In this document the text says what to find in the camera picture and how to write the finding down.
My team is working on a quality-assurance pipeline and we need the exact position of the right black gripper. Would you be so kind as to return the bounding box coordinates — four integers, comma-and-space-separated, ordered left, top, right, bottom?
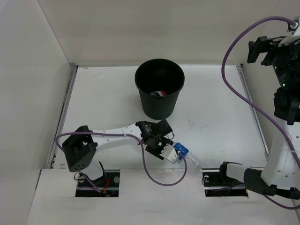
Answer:
248, 36, 300, 88

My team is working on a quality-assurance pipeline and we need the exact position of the blue label water bottle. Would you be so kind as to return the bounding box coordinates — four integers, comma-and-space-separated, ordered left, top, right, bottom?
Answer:
173, 142, 203, 171

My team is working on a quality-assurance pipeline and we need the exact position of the red label clear bottle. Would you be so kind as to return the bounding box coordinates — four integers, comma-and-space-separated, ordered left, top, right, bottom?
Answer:
150, 91, 167, 97

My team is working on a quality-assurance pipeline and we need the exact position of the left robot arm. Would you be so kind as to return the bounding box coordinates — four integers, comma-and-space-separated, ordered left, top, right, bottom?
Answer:
61, 120, 178, 187

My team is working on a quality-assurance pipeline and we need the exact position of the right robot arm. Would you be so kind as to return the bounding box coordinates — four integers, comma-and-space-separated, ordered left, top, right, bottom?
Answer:
217, 36, 300, 200

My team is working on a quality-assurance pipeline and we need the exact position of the black plastic waste bin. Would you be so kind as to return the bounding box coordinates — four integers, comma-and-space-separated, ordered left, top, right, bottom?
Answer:
135, 59, 185, 120

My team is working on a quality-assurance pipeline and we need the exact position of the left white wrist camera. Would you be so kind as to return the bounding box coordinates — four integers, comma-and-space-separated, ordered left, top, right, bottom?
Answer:
160, 144, 179, 164

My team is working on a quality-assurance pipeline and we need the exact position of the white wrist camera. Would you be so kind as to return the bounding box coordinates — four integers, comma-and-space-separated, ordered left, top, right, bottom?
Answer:
279, 15, 300, 46
160, 144, 179, 164

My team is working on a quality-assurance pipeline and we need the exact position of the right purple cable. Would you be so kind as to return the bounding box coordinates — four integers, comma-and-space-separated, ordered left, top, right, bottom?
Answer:
222, 16, 300, 210

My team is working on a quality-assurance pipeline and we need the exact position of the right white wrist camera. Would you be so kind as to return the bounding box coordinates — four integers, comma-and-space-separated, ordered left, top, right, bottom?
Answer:
279, 15, 300, 46

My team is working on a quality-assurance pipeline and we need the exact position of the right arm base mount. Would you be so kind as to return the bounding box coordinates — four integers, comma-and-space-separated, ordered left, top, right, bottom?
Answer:
202, 168, 248, 197

